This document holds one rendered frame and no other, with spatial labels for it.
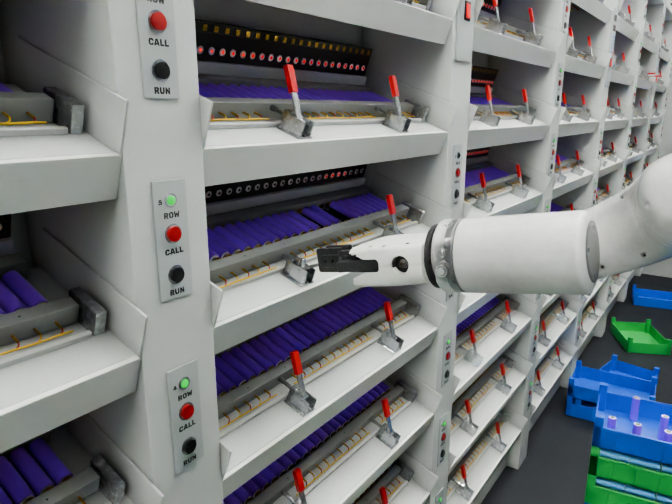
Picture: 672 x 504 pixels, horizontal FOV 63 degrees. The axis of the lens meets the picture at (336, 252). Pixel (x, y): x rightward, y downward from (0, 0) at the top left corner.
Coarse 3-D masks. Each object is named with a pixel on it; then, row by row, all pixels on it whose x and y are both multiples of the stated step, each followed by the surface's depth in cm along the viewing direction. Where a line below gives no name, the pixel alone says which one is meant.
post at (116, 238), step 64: (0, 0) 57; (64, 0) 51; (128, 0) 48; (192, 0) 54; (128, 64) 49; (192, 64) 55; (128, 128) 50; (192, 128) 56; (128, 192) 51; (192, 192) 57; (128, 256) 53; (192, 256) 58; (192, 320) 60; (128, 448) 60
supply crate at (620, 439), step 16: (608, 400) 149; (624, 400) 147; (640, 400) 145; (624, 416) 146; (640, 416) 146; (656, 416) 144; (608, 432) 132; (624, 432) 130; (656, 432) 139; (608, 448) 133; (624, 448) 131; (640, 448) 129; (656, 448) 127
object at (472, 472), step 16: (496, 416) 184; (512, 416) 186; (496, 432) 180; (512, 432) 182; (480, 448) 171; (496, 448) 173; (464, 464) 161; (480, 464) 165; (496, 464) 167; (448, 480) 152; (464, 480) 151; (480, 480) 159; (448, 496) 149; (464, 496) 151
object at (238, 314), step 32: (288, 192) 95; (320, 192) 103; (384, 192) 116; (256, 288) 72; (288, 288) 75; (320, 288) 79; (352, 288) 88; (224, 320) 64; (256, 320) 69; (288, 320) 76
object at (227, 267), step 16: (400, 208) 109; (336, 224) 93; (352, 224) 95; (368, 224) 99; (384, 224) 102; (288, 240) 82; (304, 240) 84; (320, 240) 87; (336, 240) 92; (352, 240) 92; (240, 256) 74; (256, 256) 75; (272, 256) 78; (224, 272) 71; (240, 272) 74
